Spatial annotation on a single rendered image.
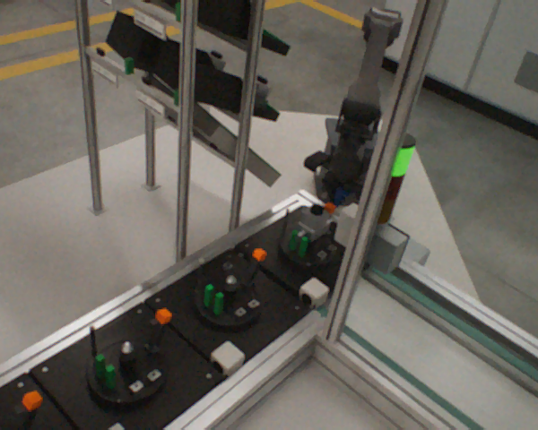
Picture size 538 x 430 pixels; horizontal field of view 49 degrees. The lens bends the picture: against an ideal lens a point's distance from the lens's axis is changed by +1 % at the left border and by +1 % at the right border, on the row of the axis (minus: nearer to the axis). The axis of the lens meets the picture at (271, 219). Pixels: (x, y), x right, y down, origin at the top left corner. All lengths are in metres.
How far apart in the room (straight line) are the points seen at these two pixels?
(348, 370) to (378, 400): 0.08
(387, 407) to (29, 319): 0.75
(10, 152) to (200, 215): 1.97
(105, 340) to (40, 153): 2.31
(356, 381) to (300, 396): 0.12
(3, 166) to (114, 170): 1.63
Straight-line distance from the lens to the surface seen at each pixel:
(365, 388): 1.19
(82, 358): 1.12
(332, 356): 1.20
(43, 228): 1.55
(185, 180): 1.19
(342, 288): 1.09
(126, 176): 1.70
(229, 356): 1.09
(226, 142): 1.29
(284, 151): 1.86
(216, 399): 1.07
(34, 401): 0.96
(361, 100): 1.18
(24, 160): 3.33
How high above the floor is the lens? 1.86
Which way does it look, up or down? 39 degrees down
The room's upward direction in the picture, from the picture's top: 9 degrees clockwise
